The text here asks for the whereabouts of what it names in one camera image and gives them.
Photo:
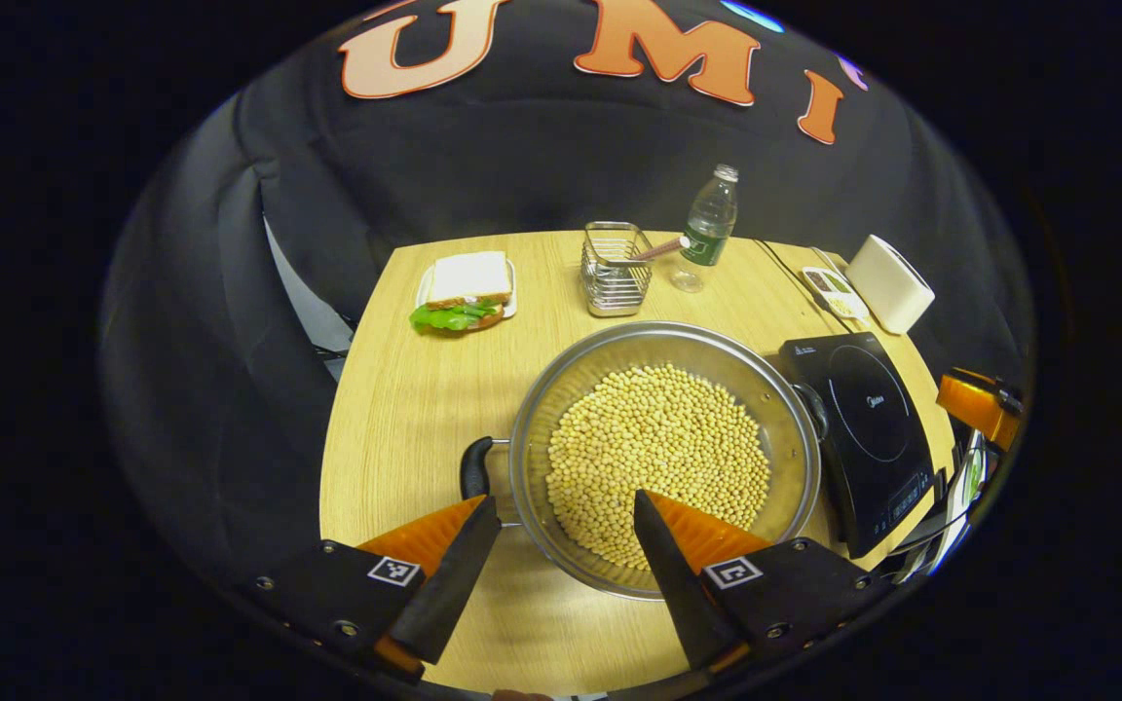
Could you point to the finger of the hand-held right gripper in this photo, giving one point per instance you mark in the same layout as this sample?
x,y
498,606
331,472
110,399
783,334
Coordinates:
x,y
980,404

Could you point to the sandwich with lettuce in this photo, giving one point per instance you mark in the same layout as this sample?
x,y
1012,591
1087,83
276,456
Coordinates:
x,y
468,277

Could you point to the white toaster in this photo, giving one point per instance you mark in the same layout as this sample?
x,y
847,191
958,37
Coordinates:
x,y
892,282

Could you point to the white green printed sheet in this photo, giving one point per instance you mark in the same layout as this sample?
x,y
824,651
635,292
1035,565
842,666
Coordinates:
x,y
968,482

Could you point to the pile of yellow soybeans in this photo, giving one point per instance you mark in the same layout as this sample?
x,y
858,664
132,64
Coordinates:
x,y
658,448

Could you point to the black induction cooktop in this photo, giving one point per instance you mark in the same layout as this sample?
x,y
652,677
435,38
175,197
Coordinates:
x,y
873,419

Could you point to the clear plastic water bottle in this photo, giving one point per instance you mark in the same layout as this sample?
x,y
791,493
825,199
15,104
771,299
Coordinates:
x,y
710,234

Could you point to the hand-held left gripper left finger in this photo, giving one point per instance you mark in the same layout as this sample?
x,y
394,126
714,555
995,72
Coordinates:
x,y
449,584

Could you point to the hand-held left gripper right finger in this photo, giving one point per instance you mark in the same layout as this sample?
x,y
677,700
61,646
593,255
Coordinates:
x,y
678,594

